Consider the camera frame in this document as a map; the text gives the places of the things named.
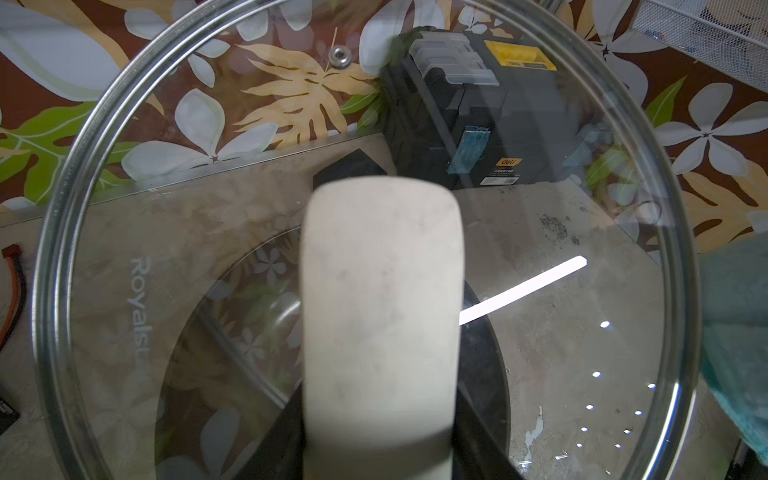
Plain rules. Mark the light blue cloth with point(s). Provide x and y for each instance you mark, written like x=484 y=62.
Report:
x=734 y=339

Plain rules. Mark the dark frying pan white handle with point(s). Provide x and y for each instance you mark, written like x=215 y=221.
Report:
x=235 y=366

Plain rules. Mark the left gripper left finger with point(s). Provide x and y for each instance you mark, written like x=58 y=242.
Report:
x=279 y=456

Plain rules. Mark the black toolbox yellow label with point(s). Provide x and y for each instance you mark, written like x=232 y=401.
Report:
x=465 y=111

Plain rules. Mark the small black box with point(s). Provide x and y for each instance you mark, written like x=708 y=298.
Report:
x=354 y=164

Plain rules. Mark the white wire basket right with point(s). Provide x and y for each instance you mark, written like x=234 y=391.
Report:
x=727 y=35

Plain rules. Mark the glass pot lid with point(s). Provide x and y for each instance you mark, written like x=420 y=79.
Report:
x=566 y=311

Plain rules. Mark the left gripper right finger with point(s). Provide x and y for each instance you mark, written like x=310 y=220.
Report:
x=475 y=453

